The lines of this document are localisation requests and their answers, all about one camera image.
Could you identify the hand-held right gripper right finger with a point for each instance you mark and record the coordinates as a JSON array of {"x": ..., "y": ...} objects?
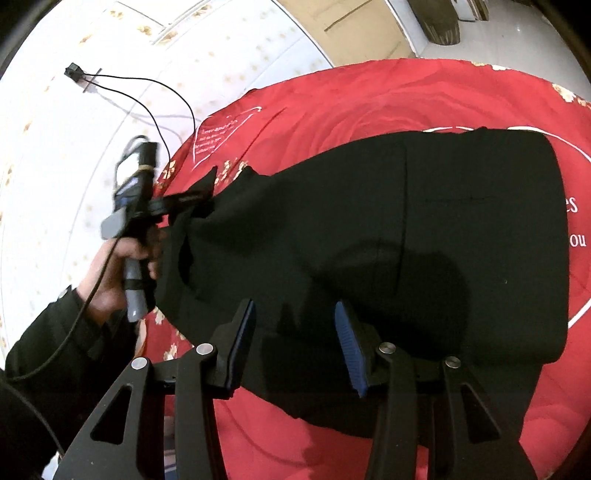
[{"x": 348, "y": 344}]

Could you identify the small black plug device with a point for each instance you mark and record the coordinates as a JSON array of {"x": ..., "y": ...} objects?
[{"x": 72, "y": 72}]

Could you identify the tan cardboard panel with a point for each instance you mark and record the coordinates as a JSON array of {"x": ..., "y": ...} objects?
[{"x": 351, "y": 32}]

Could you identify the person's left forearm black sleeve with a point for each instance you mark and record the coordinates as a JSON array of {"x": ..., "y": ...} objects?
[{"x": 60, "y": 350}]

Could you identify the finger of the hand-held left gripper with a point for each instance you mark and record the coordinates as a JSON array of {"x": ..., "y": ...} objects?
[{"x": 184, "y": 202}]

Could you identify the black pants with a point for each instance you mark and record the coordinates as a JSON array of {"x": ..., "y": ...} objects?
[{"x": 369, "y": 207}]

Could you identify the dark wooden furniture leg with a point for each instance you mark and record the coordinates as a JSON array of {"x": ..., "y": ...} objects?
[
  {"x": 438, "y": 23},
  {"x": 475, "y": 8}
]

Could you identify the person's left hand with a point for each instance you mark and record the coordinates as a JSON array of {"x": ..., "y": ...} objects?
[{"x": 108, "y": 277}]

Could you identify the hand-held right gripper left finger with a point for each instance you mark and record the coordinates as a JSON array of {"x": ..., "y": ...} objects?
[{"x": 243, "y": 341}]

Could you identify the red printed blanket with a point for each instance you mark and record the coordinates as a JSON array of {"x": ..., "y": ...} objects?
[{"x": 369, "y": 99}]

